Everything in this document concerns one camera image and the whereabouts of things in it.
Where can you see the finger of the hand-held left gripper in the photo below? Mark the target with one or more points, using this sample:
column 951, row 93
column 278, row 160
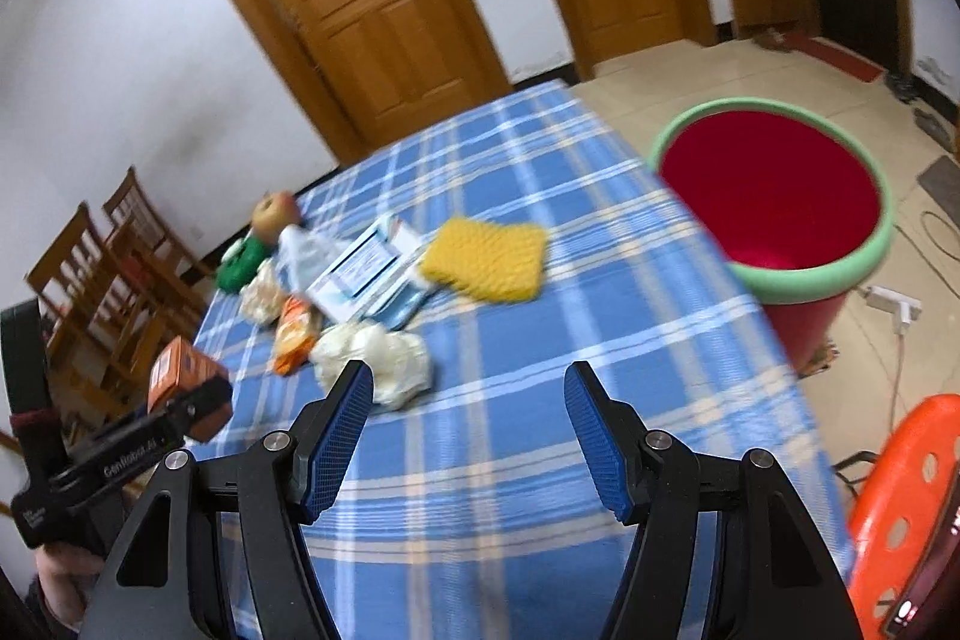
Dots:
column 199, row 407

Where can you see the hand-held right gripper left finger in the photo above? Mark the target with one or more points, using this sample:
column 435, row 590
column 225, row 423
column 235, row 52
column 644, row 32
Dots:
column 337, row 441

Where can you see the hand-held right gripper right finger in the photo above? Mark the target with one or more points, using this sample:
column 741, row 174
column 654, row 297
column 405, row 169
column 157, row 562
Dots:
column 596, row 445

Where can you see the orange carton box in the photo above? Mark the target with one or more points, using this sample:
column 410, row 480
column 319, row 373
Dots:
column 176, row 370

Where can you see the white cloth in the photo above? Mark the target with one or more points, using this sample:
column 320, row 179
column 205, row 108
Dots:
column 390, row 362

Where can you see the teal carton box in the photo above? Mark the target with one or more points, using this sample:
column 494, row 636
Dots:
column 409, row 302

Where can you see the red bin with green rim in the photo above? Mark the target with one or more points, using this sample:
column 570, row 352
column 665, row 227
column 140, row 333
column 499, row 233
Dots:
column 765, row 197

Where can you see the person's left hand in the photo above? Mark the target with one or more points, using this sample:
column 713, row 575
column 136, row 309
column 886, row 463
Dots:
column 64, row 580

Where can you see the orange snack wrapper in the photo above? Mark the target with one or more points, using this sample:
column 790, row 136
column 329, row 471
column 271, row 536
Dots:
column 295, row 336

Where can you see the blue plaid tablecloth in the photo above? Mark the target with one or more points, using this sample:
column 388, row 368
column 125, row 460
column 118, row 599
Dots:
column 525, row 347

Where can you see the small white crumpled tissue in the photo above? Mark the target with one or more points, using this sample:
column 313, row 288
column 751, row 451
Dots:
column 262, row 295

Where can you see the green crumpled bag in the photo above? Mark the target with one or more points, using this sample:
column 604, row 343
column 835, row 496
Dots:
column 244, row 269

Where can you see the wooden chair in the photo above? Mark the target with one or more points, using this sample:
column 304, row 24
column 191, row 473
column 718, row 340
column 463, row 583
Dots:
column 82, row 280
column 150, row 220

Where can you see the white and blue box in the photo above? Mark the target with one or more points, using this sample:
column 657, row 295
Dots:
column 360, row 269

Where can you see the clear crumpled plastic bag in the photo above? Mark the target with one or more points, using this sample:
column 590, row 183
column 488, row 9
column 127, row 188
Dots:
column 304, row 257

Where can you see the apple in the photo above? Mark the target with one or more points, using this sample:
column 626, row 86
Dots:
column 274, row 212

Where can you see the yellow sponge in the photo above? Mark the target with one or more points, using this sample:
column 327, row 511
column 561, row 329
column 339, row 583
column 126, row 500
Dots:
column 487, row 261

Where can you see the orange plastic stool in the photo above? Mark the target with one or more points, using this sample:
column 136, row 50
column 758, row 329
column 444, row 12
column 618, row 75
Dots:
column 907, row 460

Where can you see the white power strip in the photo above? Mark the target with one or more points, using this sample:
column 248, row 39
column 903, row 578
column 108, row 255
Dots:
column 892, row 304

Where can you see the dark device with red light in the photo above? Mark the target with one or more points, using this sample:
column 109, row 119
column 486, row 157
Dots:
column 934, row 580

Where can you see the grey floor mat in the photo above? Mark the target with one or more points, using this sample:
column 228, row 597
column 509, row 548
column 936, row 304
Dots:
column 943, row 179

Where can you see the brown slipper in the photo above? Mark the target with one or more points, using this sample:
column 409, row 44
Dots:
column 769, row 40

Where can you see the red doormat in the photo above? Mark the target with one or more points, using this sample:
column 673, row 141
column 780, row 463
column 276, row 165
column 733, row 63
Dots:
column 836, row 57

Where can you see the dark shoe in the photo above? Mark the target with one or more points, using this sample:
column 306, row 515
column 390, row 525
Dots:
column 930, row 123
column 900, row 87

